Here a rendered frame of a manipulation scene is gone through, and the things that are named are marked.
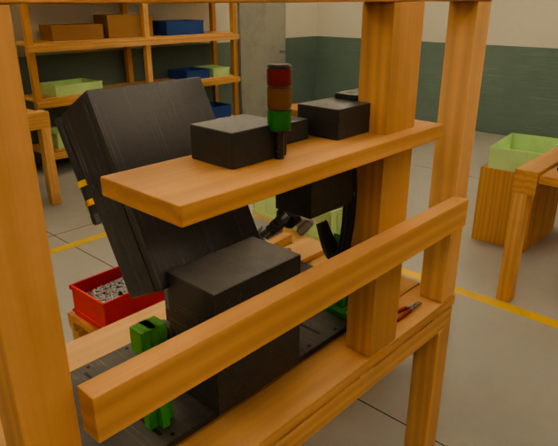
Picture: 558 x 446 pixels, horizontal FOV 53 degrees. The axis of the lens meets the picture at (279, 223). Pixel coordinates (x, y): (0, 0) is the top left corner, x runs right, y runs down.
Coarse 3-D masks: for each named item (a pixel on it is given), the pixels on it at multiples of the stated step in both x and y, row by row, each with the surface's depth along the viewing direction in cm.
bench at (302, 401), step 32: (416, 288) 204; (416, 320) 184; (448, 320) 203; (320, 352) 168; (352, 352) 168; (384, 352) 170; (416, 352) 208; (288, 384) 154; (320, 384) 154; (352, 384) 161; (416, 384) 212; (224, 416) 142; (256, 416) 142; (288, 416) 142; (320, 416) 152; (416, 416) 216
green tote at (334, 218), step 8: (264, 200) 293; (272, 200) 288; (256, 208) 301; (264, 208) 295; (272, 208) 290; (264, 216) 297; (272, 216) 291; (320, 216) 262; (328, 216) 258; (336, 216) 259; (336, 224) 261; (312, 232) 270
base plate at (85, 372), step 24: (312, 336) 172; (336, 336) 174; (96, 360) 161; (120, 360) 161; (72, 384) 151; (192, 408) 142; (120, 432) 134; (144, 432) 134; (168, 432) 134; (192, 432) 136
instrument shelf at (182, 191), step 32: (416, 128) 148; (192, 160) 119; (288, 160) 119; (320, 160) 119; (352, 160) 126; (128, 192) 102; (160, 192) 99; (192, 192) 99; (224, 192) 99; (256, 192) 105
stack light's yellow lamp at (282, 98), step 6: (270, 90) 113; (276, 90) 113; (282, 90) 113; (288, 90) 113; (270, 96) 114; (276, 96) 113; (282, 96) 113; (288, 96) 114; (270, 102) 114; (276, 102) 114; (282, 102) 114; (288, 102) 114; (270, 108) 115; (276, 108) 114; (282, 108) 114; (288, 108) 115
